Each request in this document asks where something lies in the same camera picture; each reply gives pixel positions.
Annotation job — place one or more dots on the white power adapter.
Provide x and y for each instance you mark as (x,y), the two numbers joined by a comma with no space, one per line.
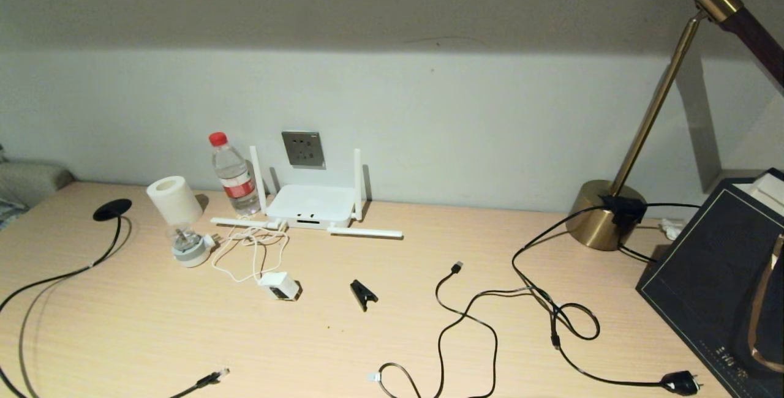
(275,281)

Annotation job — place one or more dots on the white router with antennas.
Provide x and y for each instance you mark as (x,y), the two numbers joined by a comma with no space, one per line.
(312,202)

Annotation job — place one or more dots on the black clip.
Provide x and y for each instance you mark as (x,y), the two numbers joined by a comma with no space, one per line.
(361,291)

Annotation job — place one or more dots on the clear bottle red cap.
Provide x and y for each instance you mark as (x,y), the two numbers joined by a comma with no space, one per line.
(236,177)

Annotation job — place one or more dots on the brass desk lamp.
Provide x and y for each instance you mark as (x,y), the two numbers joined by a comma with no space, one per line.
(603,220)

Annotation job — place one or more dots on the black block on lamp base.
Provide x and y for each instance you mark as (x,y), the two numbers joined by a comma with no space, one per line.
(626,209)

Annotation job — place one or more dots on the black desk grommet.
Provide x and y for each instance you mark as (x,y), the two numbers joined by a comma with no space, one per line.
(112,209)

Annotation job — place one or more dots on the grey cushion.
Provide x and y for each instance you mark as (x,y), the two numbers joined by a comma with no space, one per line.
(30,180)

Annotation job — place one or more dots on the white box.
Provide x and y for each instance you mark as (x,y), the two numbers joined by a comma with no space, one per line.
(768,193)

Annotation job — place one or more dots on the grey wall socket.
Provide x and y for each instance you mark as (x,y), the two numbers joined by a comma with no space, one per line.
(303,149)

